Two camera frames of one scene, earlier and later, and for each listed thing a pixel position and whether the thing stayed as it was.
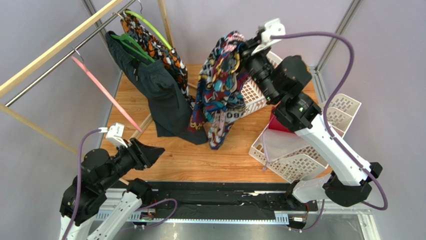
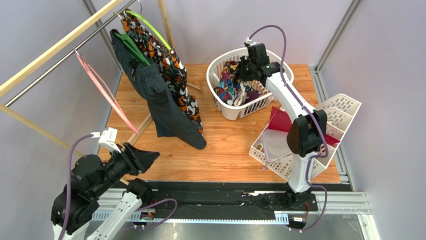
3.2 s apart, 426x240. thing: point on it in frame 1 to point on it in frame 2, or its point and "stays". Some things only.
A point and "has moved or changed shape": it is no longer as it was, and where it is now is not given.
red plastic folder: x=275 y=123 stays
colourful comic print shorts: x=222 y=82 has moved or changed shape
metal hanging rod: x=47 y=71 stays
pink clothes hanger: x=82 y=64 has moved or changed shape
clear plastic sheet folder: x=279 y=143 stays
